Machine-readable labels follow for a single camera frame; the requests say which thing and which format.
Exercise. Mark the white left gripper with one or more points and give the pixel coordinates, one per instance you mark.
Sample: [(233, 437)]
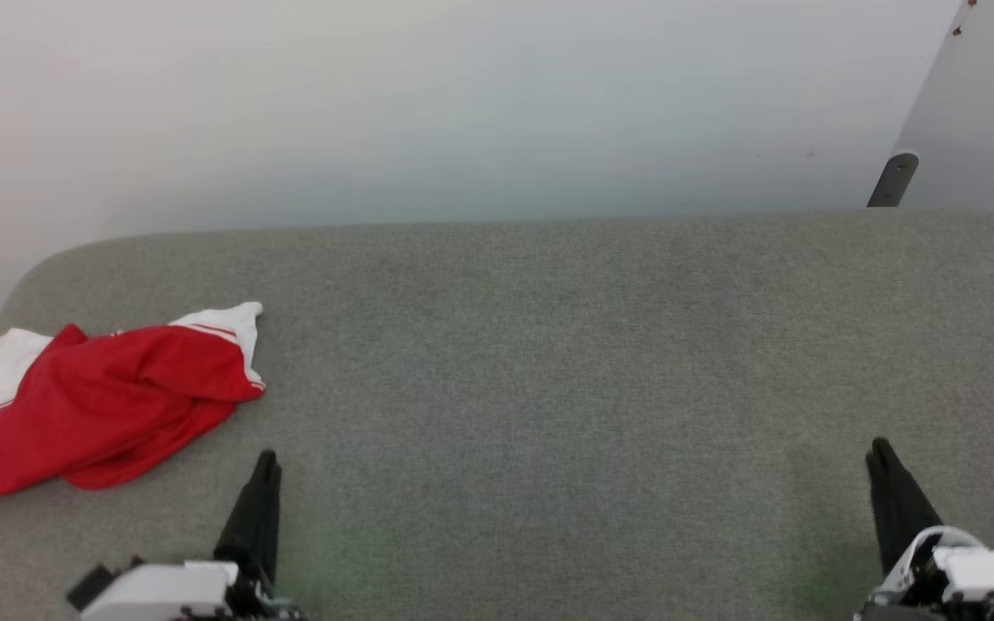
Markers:
[(165, 595)]

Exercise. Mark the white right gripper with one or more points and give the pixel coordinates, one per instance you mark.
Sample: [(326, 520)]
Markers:
[(993, 578)]

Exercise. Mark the red white basketball shirt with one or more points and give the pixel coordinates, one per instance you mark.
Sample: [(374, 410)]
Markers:
[(100, 405)]

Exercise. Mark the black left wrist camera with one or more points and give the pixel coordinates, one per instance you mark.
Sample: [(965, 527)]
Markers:
[(90, 586)]

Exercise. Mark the grey wall edge strip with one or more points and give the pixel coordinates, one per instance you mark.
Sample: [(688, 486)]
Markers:
[(892, 181)]

